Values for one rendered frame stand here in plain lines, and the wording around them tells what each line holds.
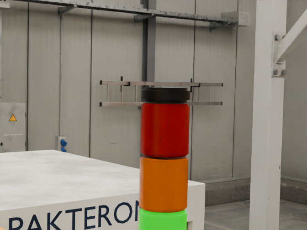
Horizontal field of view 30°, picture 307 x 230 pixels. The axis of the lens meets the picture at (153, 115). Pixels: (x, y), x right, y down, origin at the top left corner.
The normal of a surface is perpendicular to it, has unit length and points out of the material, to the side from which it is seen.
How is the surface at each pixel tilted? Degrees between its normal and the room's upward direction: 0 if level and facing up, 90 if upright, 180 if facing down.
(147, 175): 90
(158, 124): 90
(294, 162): 90
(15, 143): 90
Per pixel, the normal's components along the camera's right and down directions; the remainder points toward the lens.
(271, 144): 0.62, 0.06
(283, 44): -0.78, 0.02
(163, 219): 0.01, 0.06
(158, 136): -0.25, 0.05
